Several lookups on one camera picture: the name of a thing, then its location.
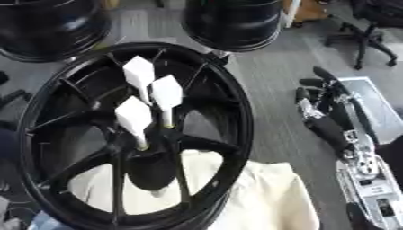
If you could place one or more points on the black spoked wheel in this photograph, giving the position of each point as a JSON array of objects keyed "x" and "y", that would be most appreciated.
[{"x": 220, "y": 99}]

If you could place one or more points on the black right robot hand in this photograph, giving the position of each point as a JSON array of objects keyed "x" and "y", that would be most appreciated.
[{"x": 328, "y": 127}]

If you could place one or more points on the grey flat panel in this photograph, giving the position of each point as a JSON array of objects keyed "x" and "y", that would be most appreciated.
[{"x": 375, "y": 104}]

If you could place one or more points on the white cloth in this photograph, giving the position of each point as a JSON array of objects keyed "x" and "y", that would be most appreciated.
[{"x": 267, "y": 197}]

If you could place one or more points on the black office chair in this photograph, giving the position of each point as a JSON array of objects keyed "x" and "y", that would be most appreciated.
[{"x": 370, "y": 30}]

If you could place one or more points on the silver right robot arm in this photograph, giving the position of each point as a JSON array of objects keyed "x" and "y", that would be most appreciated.
[{"x": 370, "y": 191}]

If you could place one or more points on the black wheel rim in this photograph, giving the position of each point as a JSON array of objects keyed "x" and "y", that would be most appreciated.
[
  {"x": 47, "y": 27},
  {"x": 236, "y": 24}
]

